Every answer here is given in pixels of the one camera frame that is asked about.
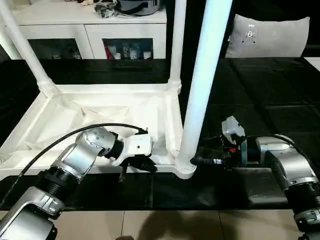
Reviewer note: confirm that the black box with gold label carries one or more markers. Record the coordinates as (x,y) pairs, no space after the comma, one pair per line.
(193,25)

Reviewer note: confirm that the white cabinet with glass doors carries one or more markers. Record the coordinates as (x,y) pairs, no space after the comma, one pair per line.
(62,30)

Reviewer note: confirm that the white plastic table top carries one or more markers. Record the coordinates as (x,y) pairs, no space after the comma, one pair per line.
(100,110)

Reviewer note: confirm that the small red bottle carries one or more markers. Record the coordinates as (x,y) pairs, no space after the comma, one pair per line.
(109,52)

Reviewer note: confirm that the flat white board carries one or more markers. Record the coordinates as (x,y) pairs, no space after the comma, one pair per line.
(313,61)

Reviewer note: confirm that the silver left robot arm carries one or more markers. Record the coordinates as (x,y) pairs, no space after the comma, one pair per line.
(80,152)

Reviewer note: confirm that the black tangled item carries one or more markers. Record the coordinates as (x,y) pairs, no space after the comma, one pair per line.
(106,10)

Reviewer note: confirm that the grey round appliance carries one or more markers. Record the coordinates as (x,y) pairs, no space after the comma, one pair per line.
(138,6)

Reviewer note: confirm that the white plastic table leg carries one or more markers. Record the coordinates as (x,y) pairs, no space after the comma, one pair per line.
(27,55)
(205,75)
(177,45)

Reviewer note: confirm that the grey printed cushion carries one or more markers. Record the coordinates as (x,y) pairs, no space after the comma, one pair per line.
(270,40)

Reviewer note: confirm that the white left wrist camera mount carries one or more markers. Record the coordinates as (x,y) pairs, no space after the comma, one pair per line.
(137,146)

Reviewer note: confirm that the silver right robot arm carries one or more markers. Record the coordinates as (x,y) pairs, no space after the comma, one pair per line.
(287,162)

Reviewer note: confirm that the black work mat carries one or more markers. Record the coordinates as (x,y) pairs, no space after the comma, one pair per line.
(275,100)

